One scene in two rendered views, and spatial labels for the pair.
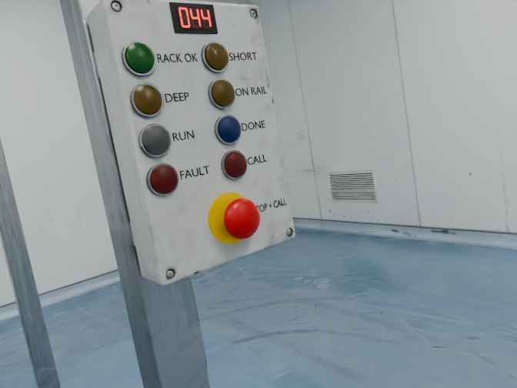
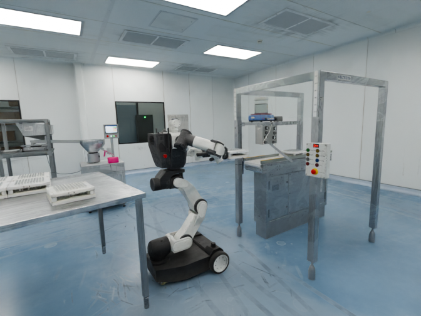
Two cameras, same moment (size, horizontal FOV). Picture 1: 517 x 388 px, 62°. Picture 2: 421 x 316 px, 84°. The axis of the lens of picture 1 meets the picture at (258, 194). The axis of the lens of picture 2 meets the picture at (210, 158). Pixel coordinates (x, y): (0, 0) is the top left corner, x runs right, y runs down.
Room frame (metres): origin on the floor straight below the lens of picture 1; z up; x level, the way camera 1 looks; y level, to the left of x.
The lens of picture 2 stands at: (-0.23, -1.78, 1.35)
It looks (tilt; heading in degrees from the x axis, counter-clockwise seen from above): 8 degrees down; 94
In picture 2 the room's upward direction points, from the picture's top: 2 degrees counter-clockwise
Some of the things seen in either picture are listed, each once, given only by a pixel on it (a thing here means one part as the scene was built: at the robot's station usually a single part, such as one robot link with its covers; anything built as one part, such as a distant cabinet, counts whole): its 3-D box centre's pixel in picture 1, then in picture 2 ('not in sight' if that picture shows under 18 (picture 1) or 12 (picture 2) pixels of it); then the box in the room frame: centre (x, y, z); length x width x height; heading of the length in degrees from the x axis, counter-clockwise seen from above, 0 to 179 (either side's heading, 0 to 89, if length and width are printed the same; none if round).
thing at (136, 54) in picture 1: (139, 58); not in sight; (0.39, 0.08, 1.12); 0.03 x 0.01 x 0.03; 127
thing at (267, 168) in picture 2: not in sight; (291, 161); (0.57, 1.20, 0.85); 1.30 x 0.29 x 0.10; 37
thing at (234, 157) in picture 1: (235, 165); not in sight; (0.44, 0.02, 1.02); 0.03 x 0.01 x 0.03; 127
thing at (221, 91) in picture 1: (222, 93); not in sight; (0.44, 0.02, 1.09); 0.03 x 0.01 x 0.03; 127
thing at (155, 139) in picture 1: (155, 139); not in sight; (0.39, 0.08, 1.05); 0.03 x 0.01 x 0.03; 127
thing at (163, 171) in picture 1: (164, 179); not in sight; (0.39, 0.08, 1.02); 0.03 x 0.01 x 0.03; 127
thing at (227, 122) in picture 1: (228, 129); not in sight; (0.44, 0.02, 1.05); 0.03 x 0.01 x 0.03; 127
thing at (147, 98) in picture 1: (148, 99); not in sight; (0.39, 0.08, 1.09); 0.03 x 0.01 x 0.03; 127
